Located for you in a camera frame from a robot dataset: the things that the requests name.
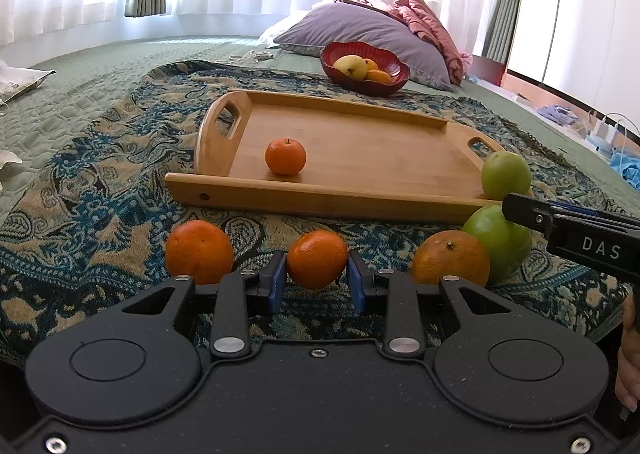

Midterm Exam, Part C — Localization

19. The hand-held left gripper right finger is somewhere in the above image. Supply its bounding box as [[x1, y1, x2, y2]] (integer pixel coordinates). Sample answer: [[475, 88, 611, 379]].
[[348, 251, 521, 360]]

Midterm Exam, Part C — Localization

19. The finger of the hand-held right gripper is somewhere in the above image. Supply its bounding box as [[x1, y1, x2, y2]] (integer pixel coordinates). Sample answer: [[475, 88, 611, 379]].
[[501, 193, 640, 235]]

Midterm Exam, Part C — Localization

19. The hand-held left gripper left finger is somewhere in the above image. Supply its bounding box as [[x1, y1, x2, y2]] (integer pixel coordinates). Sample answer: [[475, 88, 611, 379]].
[[122, 254, 287, 360]]

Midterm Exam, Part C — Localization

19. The green apple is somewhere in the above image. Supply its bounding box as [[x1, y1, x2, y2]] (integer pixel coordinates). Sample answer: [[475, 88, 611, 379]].
[[462, 205, 533, 284], [481, 151, 532, 201]]

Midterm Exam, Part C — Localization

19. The small mandarin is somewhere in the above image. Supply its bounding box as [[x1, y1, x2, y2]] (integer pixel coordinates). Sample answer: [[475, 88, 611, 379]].
[[165, 220, 235, 285], [265, 137, 307, 176], [287, 229, 349, 290]]

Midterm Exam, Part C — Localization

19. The large orange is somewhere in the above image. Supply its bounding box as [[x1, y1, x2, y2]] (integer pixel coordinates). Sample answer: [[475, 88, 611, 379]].
[[411, 230, 491, 286]]

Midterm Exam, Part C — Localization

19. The wooden serving tray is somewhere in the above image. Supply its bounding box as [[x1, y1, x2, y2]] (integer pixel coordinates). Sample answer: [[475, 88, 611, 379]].
[[165, 90, 506, 225]]

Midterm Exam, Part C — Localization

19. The person's right hand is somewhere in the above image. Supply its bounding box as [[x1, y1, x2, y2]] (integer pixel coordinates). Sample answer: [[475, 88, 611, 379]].
[[617, 293, 640, 412]]

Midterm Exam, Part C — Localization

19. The light blue cloth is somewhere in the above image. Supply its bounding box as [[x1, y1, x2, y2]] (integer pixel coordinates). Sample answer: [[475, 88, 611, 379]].
[[607, 149, 640, 191]]

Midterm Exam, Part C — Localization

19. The lilac cloth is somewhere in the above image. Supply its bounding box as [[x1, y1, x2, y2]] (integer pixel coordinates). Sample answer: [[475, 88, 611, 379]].
[[537, 104, 581, 126]]

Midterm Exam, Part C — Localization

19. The white charger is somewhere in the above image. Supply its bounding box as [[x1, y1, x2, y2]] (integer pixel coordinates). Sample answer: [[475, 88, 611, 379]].
[[590, 114, 640, 150]]

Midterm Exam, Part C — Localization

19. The wooden ledge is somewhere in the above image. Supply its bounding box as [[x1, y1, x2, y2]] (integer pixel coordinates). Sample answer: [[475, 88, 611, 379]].
[[500, 69, 640, 135]]

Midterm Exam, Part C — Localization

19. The red-brown board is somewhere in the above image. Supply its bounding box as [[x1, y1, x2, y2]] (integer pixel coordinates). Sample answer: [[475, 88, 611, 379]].
[[470, 54, 508, 85]]

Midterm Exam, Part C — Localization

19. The blue beige patterned blanket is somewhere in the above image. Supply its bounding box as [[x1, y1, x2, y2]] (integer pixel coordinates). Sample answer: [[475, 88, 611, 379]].
[[0, 59, 636, 365]]

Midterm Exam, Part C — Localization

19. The red bowl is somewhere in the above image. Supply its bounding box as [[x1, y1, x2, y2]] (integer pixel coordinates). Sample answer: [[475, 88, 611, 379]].
[[320, 41, 411, 96]]

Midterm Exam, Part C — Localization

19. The white closet door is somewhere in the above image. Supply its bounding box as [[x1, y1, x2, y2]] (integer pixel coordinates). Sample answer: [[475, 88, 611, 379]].
[[520, 0, 640, 108]]

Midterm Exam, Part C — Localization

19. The pink quilt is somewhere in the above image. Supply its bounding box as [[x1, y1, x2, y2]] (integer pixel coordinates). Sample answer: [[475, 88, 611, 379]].
[[334, 0, 473, 85]]

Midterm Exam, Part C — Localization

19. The yellow pear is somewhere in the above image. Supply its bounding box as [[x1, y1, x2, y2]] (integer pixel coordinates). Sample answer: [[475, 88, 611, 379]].
[[333, 55, 370, 81]]

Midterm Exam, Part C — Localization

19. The white pillow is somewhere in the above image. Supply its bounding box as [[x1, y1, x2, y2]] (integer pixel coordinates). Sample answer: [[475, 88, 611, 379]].
[[258, 14, 311, 49]]

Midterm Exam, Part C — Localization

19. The purple pillow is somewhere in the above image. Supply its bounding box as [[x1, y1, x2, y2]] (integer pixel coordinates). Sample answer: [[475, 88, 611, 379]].
[[274, 2, 456, 92]]

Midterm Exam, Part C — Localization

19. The green quilted bedspread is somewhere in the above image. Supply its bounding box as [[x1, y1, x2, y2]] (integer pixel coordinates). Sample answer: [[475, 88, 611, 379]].
[[0, 34, 640, 235]]

